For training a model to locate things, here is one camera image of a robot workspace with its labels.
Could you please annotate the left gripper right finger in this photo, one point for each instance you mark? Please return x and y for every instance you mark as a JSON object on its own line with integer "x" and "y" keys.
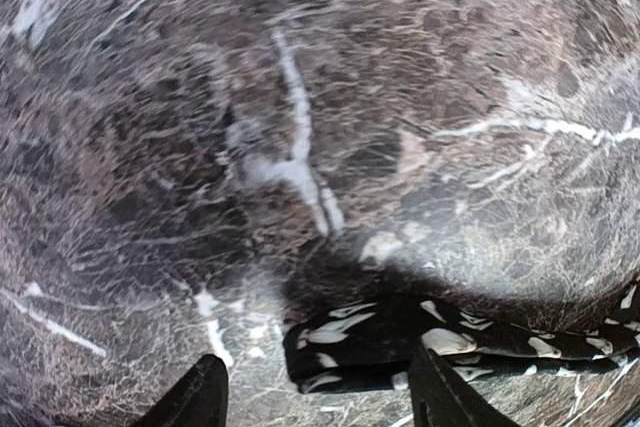
{"x": 441, "y": 398}

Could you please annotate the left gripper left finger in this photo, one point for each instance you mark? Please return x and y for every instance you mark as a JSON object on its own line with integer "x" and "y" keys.
{"x": 198, "y": 399}

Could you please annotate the black white patterned tie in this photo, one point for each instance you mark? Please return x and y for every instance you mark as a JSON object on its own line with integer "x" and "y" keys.
{"x": 368, "y": 346}

